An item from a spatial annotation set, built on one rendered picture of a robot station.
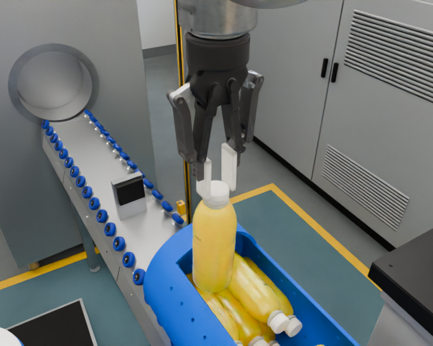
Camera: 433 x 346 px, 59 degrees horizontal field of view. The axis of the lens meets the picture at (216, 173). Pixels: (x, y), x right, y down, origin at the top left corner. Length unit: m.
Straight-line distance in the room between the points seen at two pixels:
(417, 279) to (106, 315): 1.63
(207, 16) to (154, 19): 5.03
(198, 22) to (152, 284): 0.59
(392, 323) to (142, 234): 0.77
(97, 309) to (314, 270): 1.25
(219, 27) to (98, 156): 1.33
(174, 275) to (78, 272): 1.73
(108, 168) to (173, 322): 0.92
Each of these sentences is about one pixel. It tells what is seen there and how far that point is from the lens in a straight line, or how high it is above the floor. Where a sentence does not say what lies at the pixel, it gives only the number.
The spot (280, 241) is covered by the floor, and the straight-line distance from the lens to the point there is 2.57.
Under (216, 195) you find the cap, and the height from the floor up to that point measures 1.47.
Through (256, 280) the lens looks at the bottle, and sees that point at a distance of 0.86.
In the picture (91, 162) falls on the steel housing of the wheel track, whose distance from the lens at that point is 1.67.
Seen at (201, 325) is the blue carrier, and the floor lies 1.19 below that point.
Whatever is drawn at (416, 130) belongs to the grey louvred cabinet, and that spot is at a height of 0.85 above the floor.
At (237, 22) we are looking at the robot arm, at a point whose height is 1.72.
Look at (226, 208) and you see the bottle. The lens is 0.59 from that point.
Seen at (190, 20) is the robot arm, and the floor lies 1.72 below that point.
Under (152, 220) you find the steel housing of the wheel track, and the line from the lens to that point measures 1.33.
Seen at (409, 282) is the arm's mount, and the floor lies 1.06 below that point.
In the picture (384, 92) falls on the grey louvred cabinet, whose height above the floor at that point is 0.96.
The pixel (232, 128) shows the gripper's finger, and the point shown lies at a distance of 0.52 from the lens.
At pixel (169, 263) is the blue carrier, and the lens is 0.83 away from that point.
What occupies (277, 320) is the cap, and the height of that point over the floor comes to 1.14.
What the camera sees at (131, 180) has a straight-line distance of 1.27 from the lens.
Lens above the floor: 1.82
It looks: 36 degrees down
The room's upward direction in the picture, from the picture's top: straight up
